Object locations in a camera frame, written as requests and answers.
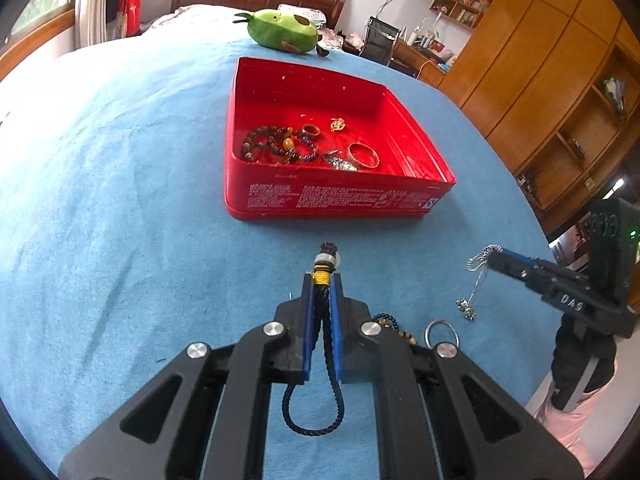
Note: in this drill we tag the black office chair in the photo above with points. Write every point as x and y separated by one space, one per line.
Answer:
380 40

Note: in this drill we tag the pink plush toy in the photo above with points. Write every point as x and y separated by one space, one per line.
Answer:
354 41

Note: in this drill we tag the red tin box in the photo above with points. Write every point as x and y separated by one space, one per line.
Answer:
325 197

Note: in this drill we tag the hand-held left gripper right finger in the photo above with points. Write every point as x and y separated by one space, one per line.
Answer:
337 340

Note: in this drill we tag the wooden desk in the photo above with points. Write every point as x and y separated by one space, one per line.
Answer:
425 67

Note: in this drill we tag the long white curtain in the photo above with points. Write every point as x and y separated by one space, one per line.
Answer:
92 0

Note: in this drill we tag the wooden wall shelf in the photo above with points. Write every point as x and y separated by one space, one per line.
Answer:
462 7

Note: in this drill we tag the red hanging bag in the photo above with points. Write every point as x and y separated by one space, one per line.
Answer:
131 7

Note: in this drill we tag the person's pink clothing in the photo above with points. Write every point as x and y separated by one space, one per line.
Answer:
575 430

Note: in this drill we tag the large wooden-framed window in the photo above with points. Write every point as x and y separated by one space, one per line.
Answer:
40 10

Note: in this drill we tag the green avocado plush toy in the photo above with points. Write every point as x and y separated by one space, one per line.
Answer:
280 30

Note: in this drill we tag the silver bangle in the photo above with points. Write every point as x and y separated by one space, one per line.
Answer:
442 321

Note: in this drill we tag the dark metal bangle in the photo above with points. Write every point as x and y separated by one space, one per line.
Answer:
372 162

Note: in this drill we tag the silver metal watch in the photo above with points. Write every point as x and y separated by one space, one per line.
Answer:
342 164

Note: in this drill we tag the pink floral quilt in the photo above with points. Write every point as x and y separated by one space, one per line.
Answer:
190 12

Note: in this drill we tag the small gold charm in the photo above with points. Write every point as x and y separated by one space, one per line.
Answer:
338 124

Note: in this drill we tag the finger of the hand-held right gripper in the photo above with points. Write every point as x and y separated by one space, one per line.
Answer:
515 269
522 256

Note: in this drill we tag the patterned pillow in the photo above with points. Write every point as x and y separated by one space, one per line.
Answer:
310 14

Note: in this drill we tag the wooden wardrobe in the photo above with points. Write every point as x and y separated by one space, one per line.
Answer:
540 75

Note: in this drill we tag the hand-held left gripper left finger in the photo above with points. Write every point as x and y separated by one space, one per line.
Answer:
309 320

